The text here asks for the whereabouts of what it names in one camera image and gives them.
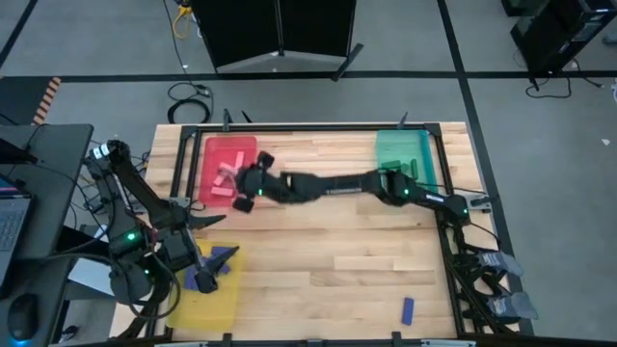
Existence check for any black desk leg bar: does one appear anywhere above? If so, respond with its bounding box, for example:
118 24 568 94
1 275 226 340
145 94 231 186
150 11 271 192
57 226 115 261

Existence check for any black coiled floor cable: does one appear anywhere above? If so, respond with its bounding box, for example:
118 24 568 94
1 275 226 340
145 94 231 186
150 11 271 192
161 0 214 125

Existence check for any grey laptop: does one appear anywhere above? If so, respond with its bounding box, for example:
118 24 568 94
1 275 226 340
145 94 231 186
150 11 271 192
0 175 34 285

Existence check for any grey desk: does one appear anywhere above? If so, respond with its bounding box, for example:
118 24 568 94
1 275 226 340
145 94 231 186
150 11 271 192
0 123 94 347

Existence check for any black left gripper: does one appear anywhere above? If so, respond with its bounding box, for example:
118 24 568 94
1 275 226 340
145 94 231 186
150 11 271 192
158 213 241 294

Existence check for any yellow translucent plastic bin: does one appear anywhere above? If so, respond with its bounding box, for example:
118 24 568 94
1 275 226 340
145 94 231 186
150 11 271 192
166 239 244 334

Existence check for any red translucent plastic bin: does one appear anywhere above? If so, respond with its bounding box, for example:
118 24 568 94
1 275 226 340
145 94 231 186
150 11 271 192
198 135 259 208

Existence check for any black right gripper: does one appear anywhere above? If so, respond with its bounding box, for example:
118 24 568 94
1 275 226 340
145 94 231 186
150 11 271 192
232 150 283 214

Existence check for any black equipment cabinet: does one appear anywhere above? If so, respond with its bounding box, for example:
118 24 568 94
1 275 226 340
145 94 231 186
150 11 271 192
509 0 617 76

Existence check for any teal translucent plastic bin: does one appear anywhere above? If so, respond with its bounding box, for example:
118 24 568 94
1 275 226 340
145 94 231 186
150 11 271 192
374 128 440 194

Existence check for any yellow cable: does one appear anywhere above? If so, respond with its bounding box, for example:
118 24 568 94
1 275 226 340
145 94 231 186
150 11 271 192
172 2 194 40

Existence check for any black folding partition screen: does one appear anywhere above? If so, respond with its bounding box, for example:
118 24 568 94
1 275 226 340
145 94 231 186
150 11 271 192
190 0 365 82

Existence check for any black metal table frame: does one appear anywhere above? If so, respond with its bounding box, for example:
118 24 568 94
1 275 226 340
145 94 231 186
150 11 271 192
113 122 522 341

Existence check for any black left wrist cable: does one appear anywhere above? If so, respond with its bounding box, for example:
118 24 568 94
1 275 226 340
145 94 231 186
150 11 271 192
122 254 182 320

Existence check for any black lit computer mouse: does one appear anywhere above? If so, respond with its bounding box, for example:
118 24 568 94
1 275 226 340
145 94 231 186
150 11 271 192
6 293 40 342

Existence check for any dark mat striped edge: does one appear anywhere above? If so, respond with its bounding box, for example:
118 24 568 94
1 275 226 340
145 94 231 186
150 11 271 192
0 75 63 127

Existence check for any white paper sheet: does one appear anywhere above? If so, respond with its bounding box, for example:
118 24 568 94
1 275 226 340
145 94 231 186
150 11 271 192
67 230 115 299

